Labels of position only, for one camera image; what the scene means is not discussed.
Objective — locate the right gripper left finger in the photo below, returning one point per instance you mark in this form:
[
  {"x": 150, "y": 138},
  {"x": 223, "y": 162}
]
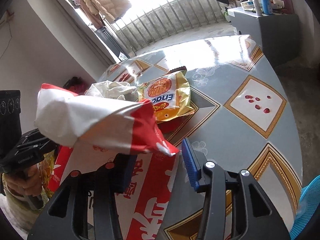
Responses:
[{"x": 65, "y": 215}]

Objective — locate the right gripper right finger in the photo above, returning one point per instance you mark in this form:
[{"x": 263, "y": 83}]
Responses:
[{"x": 253, "y": 214}]

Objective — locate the red and white plastic bag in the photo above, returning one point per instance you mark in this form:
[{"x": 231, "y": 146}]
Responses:
[{"x": 91, "y": 131}]

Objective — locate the white cloth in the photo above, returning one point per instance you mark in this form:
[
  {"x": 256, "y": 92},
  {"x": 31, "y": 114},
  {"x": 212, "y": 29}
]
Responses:
[{"x": 111, "y": 90}]

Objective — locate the yellow instant noodle packet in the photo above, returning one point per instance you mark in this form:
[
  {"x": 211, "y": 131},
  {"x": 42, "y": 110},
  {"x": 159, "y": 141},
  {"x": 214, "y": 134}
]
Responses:
[{"x": 169, "y": 96}]

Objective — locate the blue trash basket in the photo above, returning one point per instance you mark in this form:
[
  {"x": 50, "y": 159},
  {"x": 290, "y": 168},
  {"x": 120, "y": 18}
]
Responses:
[{"x": 306, "y": 224}]

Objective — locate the person's left hand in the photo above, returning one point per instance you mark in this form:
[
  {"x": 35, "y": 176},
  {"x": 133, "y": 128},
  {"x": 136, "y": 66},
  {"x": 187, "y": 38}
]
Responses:
[{"x": 31, "y": 185}]

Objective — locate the pile of colourful clothes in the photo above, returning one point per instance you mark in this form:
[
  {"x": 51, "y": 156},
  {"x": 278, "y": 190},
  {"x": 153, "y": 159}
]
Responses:
[{"x": 76, "y": 85}]

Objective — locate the fruit pattern tablecloth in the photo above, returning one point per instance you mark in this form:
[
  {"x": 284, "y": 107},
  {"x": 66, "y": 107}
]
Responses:
[{"x": 242, "y": 120}]

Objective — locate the beige puffer jacket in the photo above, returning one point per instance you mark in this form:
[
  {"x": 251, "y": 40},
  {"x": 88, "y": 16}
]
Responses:
[{"x": 112, "y": 10}]

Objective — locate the grey cabinet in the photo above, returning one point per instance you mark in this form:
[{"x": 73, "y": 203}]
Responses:
[{"x": 277, "y": 35}]

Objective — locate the white bottle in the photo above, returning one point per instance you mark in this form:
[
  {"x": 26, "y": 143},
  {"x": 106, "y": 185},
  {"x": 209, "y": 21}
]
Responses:
[{"x": 257, "y": 7}]

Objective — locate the metal balcony railing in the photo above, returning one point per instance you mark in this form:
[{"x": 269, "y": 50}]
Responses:
[{"x": 148, "y": 21}]

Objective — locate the blue bottle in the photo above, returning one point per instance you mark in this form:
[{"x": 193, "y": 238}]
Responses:
[{"x": 267, "y": 9}]

